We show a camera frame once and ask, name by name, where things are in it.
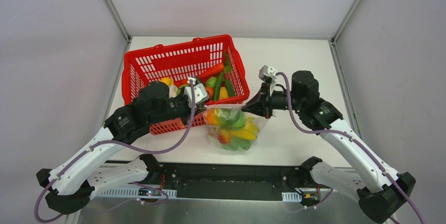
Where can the clear zip top bag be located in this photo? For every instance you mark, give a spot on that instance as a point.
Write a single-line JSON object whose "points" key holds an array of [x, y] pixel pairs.
{"points": [[212, 130]]}

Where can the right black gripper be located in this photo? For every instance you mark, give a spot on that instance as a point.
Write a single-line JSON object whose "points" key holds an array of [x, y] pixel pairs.
{"points": [[266, 100]]}

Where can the green bell pepper toy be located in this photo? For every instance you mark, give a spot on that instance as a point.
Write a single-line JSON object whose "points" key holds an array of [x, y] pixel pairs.
{"points": [[236, 119]]}

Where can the left aluminium frame post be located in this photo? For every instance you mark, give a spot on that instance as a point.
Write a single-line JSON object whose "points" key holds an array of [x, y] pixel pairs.
{"points": [[117, 20]]}

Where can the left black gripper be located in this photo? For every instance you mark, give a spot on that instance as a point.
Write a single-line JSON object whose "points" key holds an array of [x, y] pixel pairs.
{"points": [[192, 111]]}

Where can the aluminium frame post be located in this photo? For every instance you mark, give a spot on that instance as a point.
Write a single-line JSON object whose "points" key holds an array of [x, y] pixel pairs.
{"points": [[346, 20], [117, 20]]}

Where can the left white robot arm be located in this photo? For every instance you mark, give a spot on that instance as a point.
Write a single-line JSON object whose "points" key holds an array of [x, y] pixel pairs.
{"points": [[71, 186]]}

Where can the red plastic shopping basket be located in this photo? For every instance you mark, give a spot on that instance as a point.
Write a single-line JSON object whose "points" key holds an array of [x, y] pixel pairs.
{"points": [[180, 61]]}

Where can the right aluminium frame post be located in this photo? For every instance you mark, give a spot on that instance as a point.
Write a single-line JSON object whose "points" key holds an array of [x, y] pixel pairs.
{"points": [[346, 20]]}

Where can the yellow banana toy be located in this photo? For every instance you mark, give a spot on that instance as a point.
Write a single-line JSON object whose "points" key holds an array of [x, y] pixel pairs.
{"points": [[249, 131]]}

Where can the red peach toy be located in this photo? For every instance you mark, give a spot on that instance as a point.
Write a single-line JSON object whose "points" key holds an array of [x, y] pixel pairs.
{"points": [[224, 136]]}

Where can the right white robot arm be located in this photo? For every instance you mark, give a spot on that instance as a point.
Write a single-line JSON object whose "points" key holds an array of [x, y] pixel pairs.
{"points": [[379, 189]]}

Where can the green orange mango toy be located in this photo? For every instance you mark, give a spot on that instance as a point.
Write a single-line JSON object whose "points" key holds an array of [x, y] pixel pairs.
{"points": [[216, 117]]}

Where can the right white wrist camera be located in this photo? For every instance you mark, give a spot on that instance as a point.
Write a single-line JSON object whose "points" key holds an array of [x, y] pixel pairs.
{"points": [[268, 75]]}

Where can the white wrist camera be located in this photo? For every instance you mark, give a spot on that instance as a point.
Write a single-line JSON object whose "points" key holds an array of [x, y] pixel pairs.
{"points": [[196, 92], [268, 75]]}

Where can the orange carrot toy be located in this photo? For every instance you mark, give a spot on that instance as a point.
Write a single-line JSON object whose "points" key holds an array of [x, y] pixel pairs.
{"points": [[216, 69]]}

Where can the green napa cabbage toy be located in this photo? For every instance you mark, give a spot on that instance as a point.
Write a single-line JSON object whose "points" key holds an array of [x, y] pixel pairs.
{"points": [[238, 144]]}

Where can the green cucumber toy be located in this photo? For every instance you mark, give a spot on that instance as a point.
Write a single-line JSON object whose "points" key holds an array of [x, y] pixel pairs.
{"points": [[218, 84], [230, 89]]}

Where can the yellow lemon toy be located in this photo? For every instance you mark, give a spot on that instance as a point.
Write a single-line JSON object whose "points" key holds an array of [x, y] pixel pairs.
{"points": [[223, 94]]}

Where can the yellow pear toy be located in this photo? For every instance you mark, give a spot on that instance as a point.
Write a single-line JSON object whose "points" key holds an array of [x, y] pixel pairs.
{"points": [[168, 81]]}

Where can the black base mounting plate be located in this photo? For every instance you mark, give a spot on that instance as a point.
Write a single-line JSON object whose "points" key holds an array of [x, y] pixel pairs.
{"points": [[234, 182]]}

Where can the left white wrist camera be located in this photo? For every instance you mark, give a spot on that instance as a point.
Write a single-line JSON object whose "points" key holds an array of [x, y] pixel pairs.
{"points": [[196, 92]]}

